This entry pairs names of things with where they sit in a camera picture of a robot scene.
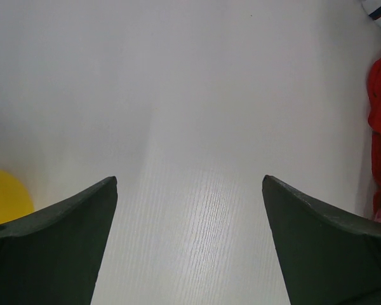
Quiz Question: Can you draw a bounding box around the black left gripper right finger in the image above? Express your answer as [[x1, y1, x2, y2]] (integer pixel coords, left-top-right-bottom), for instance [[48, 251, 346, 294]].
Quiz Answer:
[[262, 175, 381, 304]]

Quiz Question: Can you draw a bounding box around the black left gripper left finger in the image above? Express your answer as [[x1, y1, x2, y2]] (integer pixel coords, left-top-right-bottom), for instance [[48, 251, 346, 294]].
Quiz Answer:
[[0, 177, 117, 304]]

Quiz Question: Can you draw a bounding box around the yellow lemon toy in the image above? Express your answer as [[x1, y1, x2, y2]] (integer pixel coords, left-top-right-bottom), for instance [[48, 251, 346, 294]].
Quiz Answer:
[[0, 170, 34, 224]]

